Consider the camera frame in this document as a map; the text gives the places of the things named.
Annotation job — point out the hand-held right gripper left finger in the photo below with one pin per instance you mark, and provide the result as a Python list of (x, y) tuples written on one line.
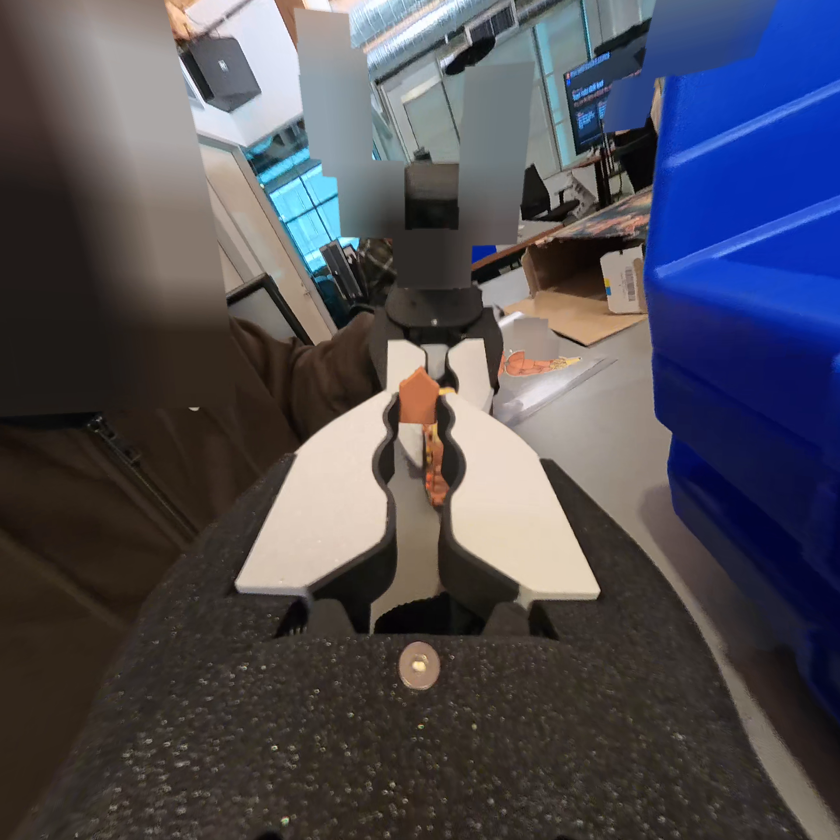
[(321, 518)]

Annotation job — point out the printed instruction booklet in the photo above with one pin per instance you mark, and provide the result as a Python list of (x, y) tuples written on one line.
[(558, 387)]

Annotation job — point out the person's left forearm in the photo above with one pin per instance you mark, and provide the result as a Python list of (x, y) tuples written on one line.
[(308, 380)]

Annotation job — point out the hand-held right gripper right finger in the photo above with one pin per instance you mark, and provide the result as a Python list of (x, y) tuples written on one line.
[(518, 525)]

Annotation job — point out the black framed panel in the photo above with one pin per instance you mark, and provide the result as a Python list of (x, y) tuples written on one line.
[(262, 302)]

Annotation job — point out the wall monitor screen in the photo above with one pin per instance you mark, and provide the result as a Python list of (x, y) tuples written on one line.
[(584, 98)]

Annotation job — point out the printed cardboard box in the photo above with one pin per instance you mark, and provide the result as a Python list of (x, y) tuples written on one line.
[(571, 262)]

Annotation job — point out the black hanging speaker box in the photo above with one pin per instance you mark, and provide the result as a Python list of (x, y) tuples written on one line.
[(220, 69)]

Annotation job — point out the silver spiral ventilation duct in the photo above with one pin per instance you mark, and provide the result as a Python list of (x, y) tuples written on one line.
[(426, 26)]

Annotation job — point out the blue plastic bin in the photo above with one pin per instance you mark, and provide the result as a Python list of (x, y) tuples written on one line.
[(741, 328)]

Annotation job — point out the brown toy brick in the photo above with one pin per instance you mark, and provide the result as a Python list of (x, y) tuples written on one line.
[(418, 397)]

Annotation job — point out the white table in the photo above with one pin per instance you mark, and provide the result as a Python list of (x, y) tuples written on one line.
[(525, 244)]

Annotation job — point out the black office chair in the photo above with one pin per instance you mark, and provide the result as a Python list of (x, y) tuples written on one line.
[(341, 269), (538, 193)]

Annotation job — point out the person's brown hoodie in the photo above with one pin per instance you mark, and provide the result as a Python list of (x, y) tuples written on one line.
[(98, 525)]

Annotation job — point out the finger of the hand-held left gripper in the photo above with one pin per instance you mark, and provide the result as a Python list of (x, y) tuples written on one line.
[(472, 374), (403, 361)]

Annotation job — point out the orange and teal brick cluster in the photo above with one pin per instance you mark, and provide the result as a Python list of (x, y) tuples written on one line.
[(434, 472)]

